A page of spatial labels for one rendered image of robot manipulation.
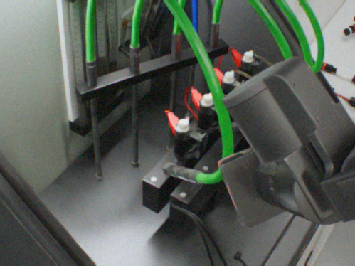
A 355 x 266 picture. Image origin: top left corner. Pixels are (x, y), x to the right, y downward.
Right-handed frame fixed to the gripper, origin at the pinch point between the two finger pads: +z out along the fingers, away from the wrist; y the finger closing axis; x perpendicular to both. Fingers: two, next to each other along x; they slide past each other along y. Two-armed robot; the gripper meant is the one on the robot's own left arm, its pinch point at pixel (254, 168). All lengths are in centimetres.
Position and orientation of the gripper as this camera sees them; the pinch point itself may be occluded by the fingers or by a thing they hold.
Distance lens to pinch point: 60.4
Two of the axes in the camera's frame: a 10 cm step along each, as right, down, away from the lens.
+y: -9.1, 3.9, -1.4
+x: 3.9, 9.2, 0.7
